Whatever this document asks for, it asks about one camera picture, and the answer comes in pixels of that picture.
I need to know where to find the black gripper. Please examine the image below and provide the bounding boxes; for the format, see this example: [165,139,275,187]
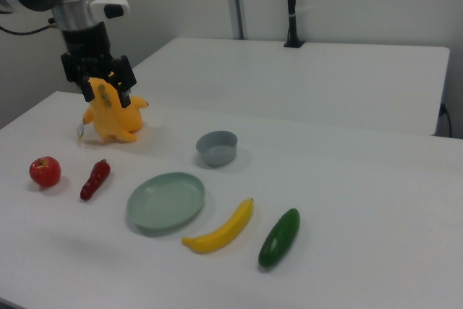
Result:
[60,21,137,109]

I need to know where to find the red apple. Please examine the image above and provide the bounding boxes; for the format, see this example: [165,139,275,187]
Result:
[29,156,62,187]

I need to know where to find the grey bowl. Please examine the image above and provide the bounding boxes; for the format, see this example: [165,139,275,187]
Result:
[195,130,239,167]

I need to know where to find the orange plush toy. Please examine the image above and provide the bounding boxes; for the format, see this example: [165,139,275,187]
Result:
[76,76,150,145]

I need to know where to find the red chili pepper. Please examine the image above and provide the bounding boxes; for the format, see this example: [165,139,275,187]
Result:
[80,158,111,201]

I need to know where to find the pale green plate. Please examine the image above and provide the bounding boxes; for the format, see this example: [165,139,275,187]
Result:
[126,172,206,231]

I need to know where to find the white adjoining table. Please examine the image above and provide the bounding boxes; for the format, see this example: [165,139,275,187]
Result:
[130,37,451,137]

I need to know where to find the yellow banana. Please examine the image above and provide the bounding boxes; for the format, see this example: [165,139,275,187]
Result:
[181,198,255,254]

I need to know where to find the green cucumber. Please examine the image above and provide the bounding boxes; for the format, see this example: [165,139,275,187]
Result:
[258,208,301,268]

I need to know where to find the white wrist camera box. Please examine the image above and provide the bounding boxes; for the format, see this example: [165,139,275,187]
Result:
[89,0,130,20]

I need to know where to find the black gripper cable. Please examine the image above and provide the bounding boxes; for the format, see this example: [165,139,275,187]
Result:
[0,15,59,35]

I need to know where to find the black power cable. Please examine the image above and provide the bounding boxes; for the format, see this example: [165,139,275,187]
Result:
[438,103,454,138]

